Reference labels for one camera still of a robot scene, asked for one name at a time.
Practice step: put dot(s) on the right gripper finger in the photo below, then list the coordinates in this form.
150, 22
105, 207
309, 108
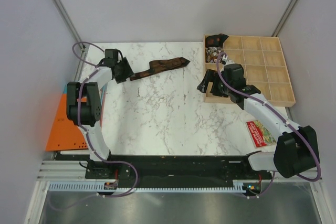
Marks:
202, 87
209, 77

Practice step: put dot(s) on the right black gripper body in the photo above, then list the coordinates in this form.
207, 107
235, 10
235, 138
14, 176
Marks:
219, 88

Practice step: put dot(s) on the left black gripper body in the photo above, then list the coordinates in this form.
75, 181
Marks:
124, 71

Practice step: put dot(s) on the brown red patterned tie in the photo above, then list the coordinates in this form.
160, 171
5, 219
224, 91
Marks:
158, 66

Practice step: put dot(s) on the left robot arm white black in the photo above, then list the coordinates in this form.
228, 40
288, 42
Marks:
84, 107

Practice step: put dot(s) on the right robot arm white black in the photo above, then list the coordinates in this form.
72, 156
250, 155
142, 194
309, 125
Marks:
296, 152

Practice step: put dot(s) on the rolled colourful tie in tray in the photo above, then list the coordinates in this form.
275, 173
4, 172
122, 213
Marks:
211, 54

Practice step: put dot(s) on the wooden compartment tray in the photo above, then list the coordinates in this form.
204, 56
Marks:
264, 65

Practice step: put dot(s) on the rolled dark tie in tray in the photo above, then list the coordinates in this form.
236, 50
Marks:
215, 40

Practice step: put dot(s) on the red treehouse book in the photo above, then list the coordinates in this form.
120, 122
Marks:
260, 136

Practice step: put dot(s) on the orange folder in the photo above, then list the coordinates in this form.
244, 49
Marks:
64, 135

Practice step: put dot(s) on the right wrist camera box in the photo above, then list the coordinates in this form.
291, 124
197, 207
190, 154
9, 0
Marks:
233, 74

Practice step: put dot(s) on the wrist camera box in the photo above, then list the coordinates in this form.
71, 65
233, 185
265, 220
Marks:
233, 74
112, 54

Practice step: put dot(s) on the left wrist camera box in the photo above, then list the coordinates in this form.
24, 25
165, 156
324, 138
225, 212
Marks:
112, 54

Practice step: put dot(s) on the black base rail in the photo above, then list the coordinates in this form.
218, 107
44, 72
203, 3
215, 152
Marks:
173, 171

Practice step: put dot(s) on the white slotted cable duct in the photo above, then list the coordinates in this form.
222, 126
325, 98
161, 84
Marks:
104, 187

